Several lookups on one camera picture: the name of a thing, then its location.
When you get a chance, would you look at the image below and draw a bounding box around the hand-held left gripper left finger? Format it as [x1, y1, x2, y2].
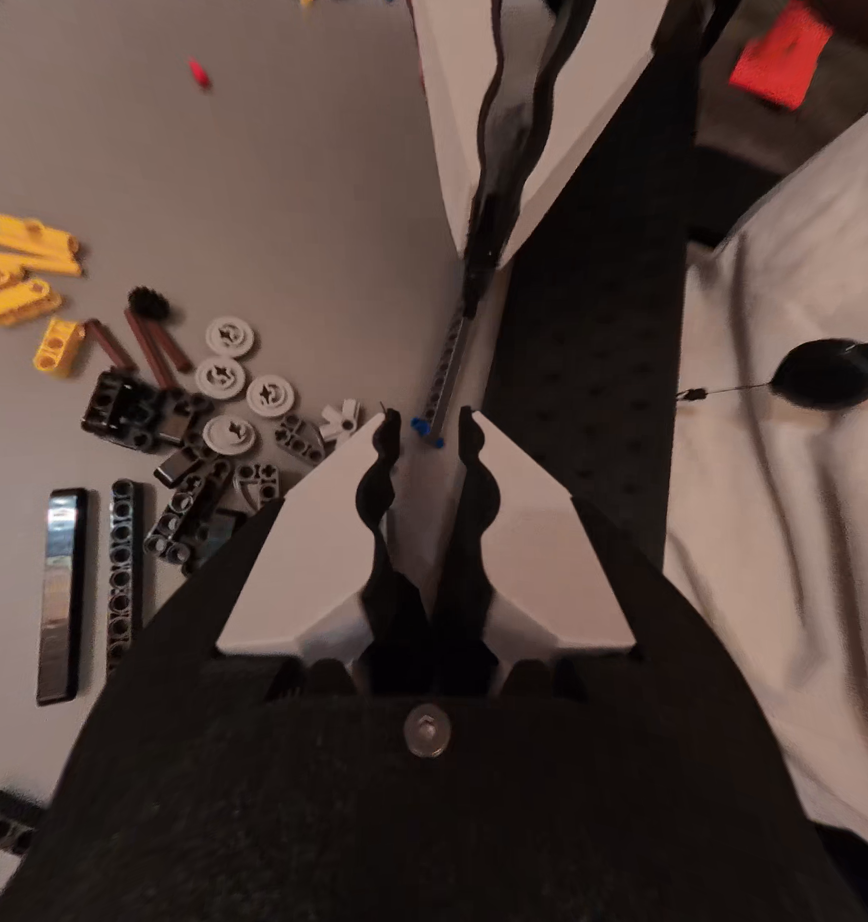
[215, 408, 431, 696]

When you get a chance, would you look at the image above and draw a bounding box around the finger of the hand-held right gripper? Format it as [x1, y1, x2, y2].
[411, 0, 507, 259]
[497, 0, 670, 269]

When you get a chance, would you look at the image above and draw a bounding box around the pile of yellow lego pieces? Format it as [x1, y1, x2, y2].
[0, 214, 86, 377]

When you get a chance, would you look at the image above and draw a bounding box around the black perforated panel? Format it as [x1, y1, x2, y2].
[483, 43, 701, 570]

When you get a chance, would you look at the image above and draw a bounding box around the long dark grey lego beam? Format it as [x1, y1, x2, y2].
[412, 310, 478, 449]

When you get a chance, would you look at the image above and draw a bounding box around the black badge reel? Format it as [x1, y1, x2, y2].
[675, 337, 868, 413]

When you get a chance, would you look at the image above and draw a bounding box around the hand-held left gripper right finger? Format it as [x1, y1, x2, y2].
[432, 405, 638, 694]

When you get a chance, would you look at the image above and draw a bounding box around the short black lego beam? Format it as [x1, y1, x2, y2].
[0, 790, 46, 856]

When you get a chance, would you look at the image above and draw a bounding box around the pile of black grey parts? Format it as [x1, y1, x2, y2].
[81, 287, 363, 573]

